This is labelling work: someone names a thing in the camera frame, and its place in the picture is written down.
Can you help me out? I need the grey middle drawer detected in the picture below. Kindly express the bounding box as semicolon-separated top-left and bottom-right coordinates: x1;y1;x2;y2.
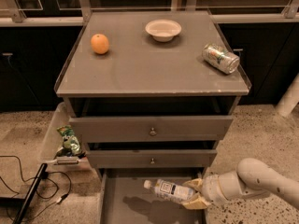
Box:
87;149;217;168

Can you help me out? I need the black flat bar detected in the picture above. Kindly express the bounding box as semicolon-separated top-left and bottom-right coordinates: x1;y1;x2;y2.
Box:
12;163;48;224

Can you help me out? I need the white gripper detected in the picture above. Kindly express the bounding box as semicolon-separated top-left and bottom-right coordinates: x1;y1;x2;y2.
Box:
181;175;225;210

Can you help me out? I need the clear plastic bin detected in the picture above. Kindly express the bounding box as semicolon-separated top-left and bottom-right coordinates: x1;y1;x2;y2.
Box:
38;103;91;172

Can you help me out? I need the green snack bag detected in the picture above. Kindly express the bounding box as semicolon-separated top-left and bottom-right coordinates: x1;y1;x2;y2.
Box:
56;125;84;157

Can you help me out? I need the grey bottom drawer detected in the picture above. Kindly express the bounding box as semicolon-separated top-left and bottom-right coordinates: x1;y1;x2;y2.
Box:
99;168;208;224

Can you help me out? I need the blue labelled plastic bottle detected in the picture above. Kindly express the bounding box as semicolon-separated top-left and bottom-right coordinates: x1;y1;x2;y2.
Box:
143;179;195;203

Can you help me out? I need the white bowl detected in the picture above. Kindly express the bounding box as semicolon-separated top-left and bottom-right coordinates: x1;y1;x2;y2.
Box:
145;20;181;42

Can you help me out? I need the orange fruit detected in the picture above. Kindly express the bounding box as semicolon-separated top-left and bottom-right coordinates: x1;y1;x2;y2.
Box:
91;34;109;54

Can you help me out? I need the green soda can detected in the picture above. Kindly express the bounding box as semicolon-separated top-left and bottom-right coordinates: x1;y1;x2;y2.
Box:
202;43;240;75

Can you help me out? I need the white post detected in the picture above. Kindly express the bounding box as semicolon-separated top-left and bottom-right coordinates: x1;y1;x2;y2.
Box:
276;74;299;117

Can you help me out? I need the grey drawer cabinet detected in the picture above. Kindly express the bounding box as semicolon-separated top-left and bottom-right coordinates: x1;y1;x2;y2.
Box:
54;10;252;224

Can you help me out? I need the grey drawer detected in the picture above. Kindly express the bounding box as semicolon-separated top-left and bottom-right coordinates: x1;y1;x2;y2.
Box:
99;168;208;224
87;149;217;168
69;116;233;143

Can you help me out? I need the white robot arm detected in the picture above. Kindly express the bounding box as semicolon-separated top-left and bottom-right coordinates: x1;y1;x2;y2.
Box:
181;158;299;210

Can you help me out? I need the grey top drawer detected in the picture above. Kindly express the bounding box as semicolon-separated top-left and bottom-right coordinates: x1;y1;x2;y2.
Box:
69;116;233;143

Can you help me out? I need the black cable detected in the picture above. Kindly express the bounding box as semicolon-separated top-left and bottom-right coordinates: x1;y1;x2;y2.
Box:
0;155;72;222

